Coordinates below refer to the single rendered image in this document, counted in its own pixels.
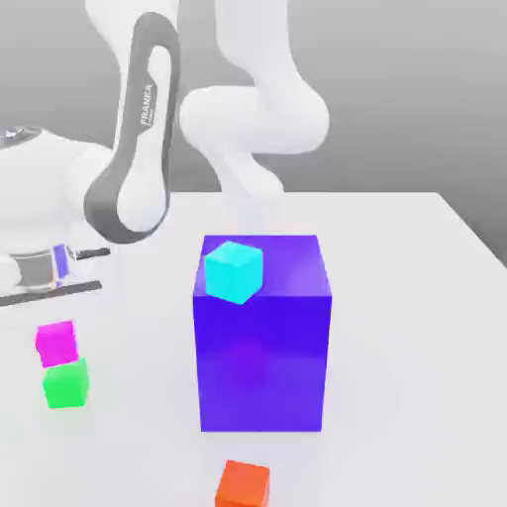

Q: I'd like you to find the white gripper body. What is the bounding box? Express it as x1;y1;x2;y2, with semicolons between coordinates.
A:
0;279;103;318

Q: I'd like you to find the small magenta cube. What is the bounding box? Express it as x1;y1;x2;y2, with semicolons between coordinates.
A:
35;319;79;368

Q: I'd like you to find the small green cube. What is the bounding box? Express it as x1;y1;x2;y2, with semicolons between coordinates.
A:
42;356;91;410

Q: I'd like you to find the small cyan cube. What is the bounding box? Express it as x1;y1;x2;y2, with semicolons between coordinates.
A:
204;240;264;306

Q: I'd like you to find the small orange cube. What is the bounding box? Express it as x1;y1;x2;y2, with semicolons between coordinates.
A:
214;459;271;507

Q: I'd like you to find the large purple box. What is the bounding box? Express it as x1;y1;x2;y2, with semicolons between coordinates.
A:
192;234;333;434

